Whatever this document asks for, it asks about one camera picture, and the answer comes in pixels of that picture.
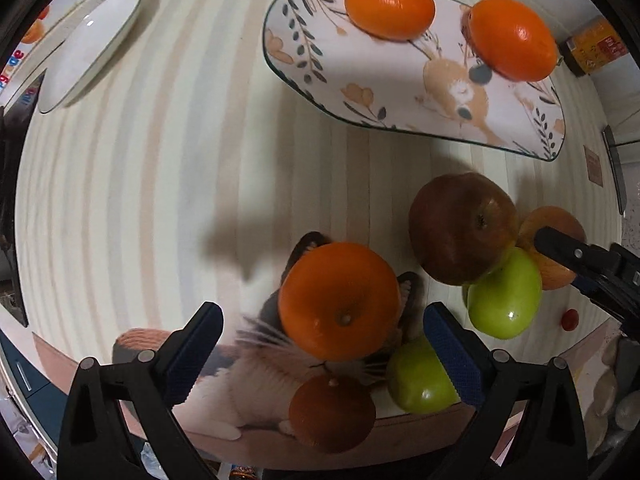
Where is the oval floral patterned plate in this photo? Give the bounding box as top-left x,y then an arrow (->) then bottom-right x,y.
262,0 -> 569,163

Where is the orange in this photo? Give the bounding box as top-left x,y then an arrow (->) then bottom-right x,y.
344,0 -> 436,42
278,242 -> 401,362
469,0 -> 559,82

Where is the dark reddish brown fruit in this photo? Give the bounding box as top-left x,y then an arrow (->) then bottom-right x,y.
288,373 -> 377,454

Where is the white round plate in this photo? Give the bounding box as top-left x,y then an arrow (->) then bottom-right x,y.
37,0 -> 144,114

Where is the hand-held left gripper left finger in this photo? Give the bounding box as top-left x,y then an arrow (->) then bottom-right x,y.
57,301 -> 224,480

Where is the dark soy sauce bottle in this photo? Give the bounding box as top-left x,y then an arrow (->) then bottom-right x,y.
557,15 -> 630,77

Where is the brownish red apple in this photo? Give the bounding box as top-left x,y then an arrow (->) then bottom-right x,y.
516,205 -> 589,292
409,172 -> 521,287

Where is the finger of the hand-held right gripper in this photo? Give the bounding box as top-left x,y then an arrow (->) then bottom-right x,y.
533,226 -> 609,278
571,272 -> 608,303

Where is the black smartphone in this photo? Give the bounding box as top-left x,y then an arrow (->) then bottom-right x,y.
601,124 -> 629,217

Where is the green apple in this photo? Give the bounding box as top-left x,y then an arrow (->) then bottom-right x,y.
466,247 -> 544,339
385,335 -> 462,415

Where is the brown square coaster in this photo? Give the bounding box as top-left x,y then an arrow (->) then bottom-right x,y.
583,144 -> 605,187

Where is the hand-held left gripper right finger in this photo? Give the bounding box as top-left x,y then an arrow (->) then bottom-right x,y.
423,301 -> 588,480

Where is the colourful wall sticker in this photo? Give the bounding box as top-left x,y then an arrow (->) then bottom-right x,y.
0,4 -> 53,107

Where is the black gas stove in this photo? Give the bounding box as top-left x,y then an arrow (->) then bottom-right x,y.
0,72 -> 32,329

